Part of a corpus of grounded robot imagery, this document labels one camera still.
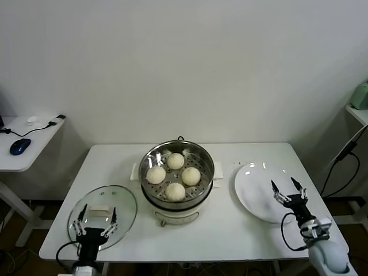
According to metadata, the white steamed baozi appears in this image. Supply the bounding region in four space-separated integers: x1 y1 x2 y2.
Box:
167 152 185 170
146 166 167 185
181 167 201 186
164 182 186 202

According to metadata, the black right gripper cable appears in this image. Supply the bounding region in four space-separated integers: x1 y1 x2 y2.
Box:
281 212 310 251

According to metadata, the black desk cable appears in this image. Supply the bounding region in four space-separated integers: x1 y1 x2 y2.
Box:
0 121 57 137

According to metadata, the white round plate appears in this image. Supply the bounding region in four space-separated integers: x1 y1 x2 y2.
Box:
234 162 305 224

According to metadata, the white side desk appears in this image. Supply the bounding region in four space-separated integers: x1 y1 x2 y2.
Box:
0 114 66 248

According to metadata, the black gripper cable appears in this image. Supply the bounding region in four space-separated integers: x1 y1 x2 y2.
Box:
55 240 82 267
281 212 310 251

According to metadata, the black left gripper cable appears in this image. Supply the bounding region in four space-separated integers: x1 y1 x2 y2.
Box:
55 240 82 267

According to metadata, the black hanging cable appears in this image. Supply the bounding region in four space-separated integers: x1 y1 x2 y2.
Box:
319 152 362 199

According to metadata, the green appliance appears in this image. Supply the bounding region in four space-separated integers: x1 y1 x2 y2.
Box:
350 80 368 111

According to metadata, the stainless steel steamer basket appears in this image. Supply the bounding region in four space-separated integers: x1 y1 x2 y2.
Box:
139 140 215 204

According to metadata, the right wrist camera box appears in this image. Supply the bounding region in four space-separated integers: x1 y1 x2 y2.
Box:
300 217 332 240

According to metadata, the white cable duct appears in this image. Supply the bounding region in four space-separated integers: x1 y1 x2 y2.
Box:
317 125 368 179

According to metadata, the blue computer mouse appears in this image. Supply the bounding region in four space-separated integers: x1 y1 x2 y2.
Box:
9 138 32 156

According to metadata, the black power adapter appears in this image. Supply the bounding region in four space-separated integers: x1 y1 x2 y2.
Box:
336 140 359 162

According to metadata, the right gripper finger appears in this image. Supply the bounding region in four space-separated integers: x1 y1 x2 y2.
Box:
290 177 308 200
271 180 292 204

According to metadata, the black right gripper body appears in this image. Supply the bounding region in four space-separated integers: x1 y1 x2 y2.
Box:
283 194 315 227

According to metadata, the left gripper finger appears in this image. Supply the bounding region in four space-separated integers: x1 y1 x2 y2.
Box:
101 207 118 237
72 204 88 236

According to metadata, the white electric cooker base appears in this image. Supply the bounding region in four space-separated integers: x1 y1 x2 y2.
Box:
131 162 224 228

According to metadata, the white side table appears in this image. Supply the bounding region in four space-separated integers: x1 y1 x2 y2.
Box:
344 103 368 127

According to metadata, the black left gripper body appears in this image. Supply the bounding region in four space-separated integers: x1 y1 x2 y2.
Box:
75 227 112 265

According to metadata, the glass lid with white handle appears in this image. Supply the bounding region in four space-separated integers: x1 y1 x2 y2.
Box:
67 185 138 250

